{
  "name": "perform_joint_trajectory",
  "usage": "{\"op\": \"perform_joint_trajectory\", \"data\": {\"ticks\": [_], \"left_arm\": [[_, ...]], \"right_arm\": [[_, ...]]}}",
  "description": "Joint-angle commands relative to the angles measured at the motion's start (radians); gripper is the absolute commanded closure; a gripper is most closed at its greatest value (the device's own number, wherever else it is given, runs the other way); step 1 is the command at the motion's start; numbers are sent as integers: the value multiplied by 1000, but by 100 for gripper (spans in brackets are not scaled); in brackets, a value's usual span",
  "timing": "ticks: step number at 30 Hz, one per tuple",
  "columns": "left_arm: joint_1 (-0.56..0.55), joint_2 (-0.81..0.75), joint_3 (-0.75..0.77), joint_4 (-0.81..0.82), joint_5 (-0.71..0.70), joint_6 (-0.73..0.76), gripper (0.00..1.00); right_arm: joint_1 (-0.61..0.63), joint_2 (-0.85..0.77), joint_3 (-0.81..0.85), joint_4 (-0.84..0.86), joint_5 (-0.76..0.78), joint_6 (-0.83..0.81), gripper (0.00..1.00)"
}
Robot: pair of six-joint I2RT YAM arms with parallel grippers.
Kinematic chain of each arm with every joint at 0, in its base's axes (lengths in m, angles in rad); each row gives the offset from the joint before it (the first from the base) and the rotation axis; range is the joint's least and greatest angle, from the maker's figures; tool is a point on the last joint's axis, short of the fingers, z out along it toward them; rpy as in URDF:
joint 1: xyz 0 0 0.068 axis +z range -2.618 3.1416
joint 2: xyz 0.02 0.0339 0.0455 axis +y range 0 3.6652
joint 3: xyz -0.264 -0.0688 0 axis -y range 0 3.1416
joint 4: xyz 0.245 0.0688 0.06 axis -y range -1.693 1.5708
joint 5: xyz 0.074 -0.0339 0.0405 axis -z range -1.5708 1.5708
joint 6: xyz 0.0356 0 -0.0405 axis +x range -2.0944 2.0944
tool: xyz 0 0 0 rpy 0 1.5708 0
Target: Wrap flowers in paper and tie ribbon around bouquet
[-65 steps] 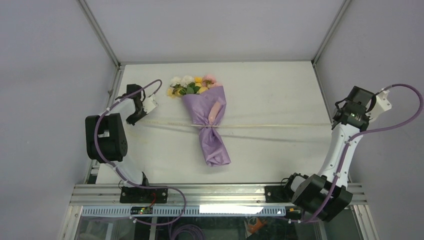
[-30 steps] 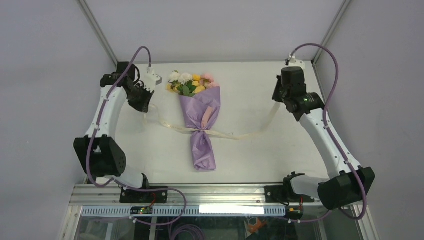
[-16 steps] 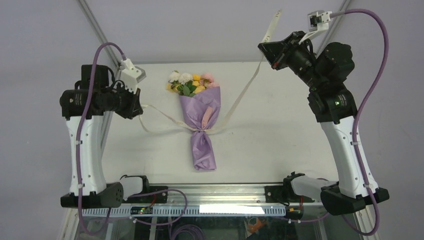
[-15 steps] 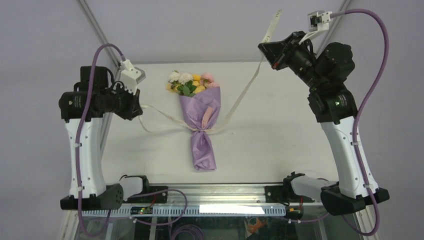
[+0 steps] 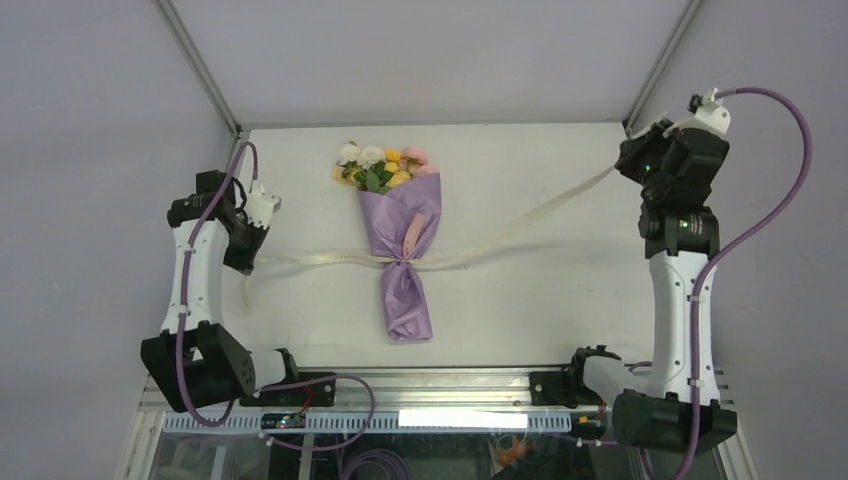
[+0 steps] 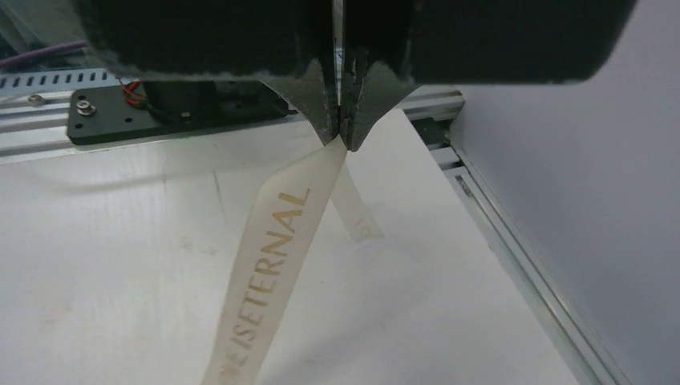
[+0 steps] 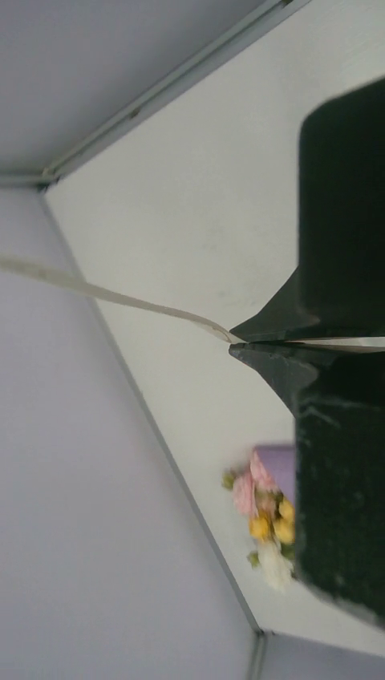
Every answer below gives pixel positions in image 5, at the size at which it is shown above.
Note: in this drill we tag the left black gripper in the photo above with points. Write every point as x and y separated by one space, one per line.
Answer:
243 262

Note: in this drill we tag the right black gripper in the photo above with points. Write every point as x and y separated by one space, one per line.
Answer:
632 149

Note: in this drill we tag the cream ribbon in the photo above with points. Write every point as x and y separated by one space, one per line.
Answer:
534 215

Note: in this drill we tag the white fake flower stem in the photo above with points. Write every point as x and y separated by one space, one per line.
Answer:
361 162

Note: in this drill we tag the pink purple wrapping paper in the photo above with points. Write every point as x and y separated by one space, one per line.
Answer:
401 226

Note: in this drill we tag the pink fake flower stem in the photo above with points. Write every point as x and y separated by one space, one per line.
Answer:
415 161

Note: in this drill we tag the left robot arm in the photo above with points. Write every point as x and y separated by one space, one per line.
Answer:
194 360

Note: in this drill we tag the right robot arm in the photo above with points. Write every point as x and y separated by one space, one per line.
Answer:
675 407

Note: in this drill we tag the white led light bar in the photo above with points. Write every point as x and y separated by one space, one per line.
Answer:
462 419

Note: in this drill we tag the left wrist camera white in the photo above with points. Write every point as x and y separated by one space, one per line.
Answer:
261 206

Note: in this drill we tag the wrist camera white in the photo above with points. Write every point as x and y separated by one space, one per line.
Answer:
261 206
708 113

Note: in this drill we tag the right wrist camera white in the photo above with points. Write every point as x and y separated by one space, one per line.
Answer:
708 113

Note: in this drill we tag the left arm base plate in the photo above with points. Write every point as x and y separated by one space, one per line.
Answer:
318 395

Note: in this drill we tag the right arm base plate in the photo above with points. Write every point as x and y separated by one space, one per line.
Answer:
560 388

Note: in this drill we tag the aluminium front rail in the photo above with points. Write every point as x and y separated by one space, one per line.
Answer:
498 389

